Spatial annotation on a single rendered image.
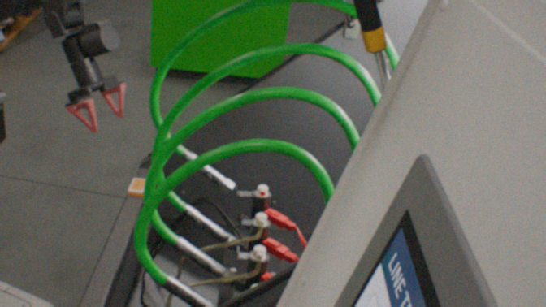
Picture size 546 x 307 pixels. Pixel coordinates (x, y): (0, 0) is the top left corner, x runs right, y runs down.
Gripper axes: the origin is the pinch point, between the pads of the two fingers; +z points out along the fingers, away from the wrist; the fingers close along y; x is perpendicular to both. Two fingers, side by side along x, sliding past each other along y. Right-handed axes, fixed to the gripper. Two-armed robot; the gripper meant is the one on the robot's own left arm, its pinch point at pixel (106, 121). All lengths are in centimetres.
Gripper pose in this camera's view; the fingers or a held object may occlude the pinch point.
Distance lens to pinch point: 140.3
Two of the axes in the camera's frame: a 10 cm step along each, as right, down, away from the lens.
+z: 3.1, 9.1, 2.8
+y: 3.8, -3.8, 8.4
